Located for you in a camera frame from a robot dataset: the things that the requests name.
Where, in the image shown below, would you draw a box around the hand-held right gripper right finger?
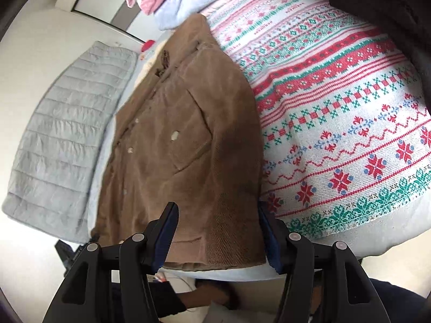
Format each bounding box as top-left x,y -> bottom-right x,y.
258,202 -> 388,323

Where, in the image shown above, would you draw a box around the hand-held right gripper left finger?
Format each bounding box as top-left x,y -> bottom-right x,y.
42,202 -> 180,323

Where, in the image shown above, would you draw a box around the brown corduroy jacket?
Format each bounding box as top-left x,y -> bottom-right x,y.
91,13 -> 268,271

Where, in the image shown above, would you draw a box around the brown slipper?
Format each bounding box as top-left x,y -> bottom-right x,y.
178,281 -> 240,311

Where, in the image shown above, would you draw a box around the black object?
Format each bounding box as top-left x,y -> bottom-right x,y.
55,239 -> 91,276

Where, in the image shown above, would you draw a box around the grey quilted jacket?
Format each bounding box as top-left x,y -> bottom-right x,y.
2,40 -> 137,244

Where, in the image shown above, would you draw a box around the person's dark trousers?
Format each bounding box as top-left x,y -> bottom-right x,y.
370,278 -> 431,323

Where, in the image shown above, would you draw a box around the red green patterned blanket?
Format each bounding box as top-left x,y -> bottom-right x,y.
202,0 -> 431,239

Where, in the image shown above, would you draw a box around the lavender folded cloth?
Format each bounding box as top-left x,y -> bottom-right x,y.
153,0 -> 260,31

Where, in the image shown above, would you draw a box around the dark cloth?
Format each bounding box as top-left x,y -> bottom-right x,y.
293,0 -> 431,115

